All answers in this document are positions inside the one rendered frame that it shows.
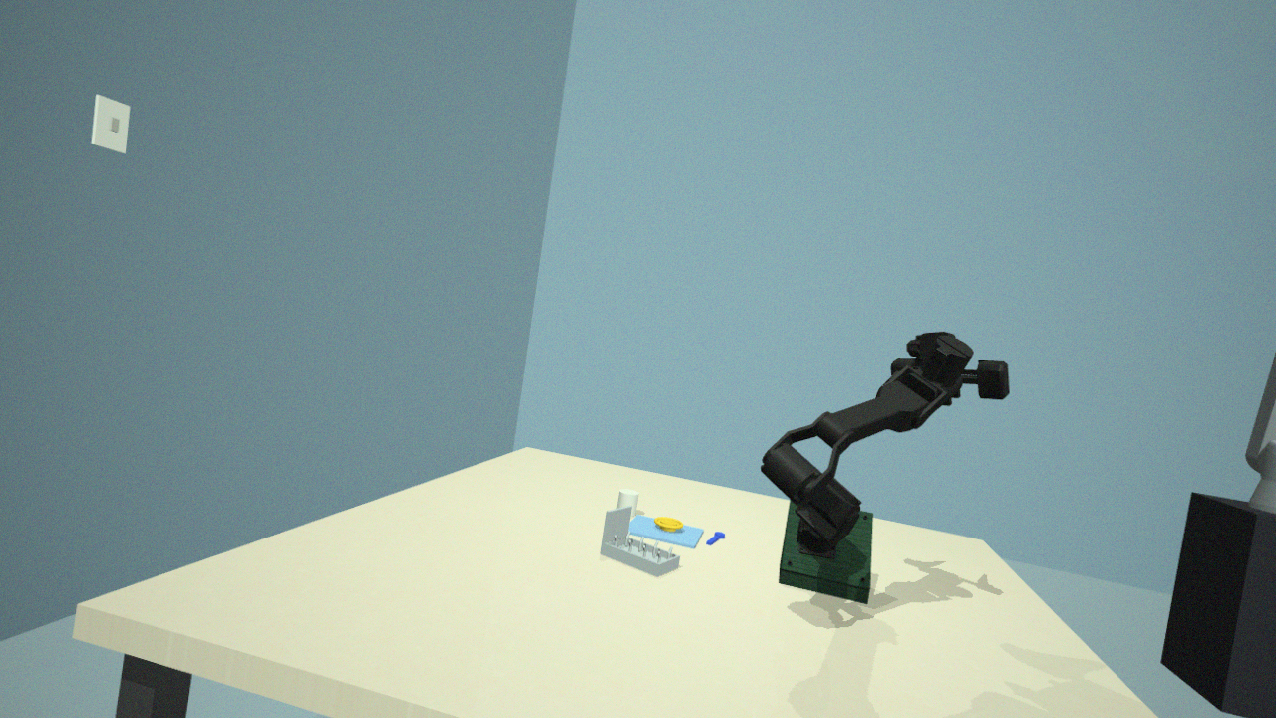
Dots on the light blue mat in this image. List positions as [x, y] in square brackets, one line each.
[644, 526]

